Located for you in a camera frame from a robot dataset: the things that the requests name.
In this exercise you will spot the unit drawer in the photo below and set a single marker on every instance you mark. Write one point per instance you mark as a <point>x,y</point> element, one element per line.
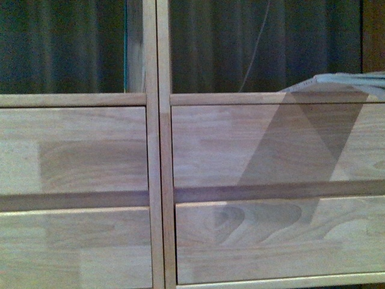
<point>73,150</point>
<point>230,145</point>
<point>278,238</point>
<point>76,248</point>

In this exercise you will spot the wooden shelf unit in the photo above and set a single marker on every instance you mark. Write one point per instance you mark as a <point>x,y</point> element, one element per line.
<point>173,196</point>
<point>150,198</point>

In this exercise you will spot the left unit lower drawer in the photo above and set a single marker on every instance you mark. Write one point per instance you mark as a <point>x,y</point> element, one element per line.
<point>76,248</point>

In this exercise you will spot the left wooden shelf unit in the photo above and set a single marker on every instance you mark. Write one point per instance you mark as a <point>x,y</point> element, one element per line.
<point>150,198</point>

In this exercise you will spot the left unit upper drawer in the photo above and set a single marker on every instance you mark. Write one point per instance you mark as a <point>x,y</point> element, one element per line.
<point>73,150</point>

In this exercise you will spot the dark green curtain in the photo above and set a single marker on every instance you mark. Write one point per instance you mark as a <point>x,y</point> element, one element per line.
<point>216,46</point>

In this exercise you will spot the right unit lower drawer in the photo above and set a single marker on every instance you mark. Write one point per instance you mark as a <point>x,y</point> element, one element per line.
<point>278,238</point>

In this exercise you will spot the right wooden shelf unit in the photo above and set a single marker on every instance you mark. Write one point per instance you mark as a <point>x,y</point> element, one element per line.
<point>173,196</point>

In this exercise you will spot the right unit upper drawer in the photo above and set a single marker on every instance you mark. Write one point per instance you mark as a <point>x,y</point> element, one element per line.
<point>230,145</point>

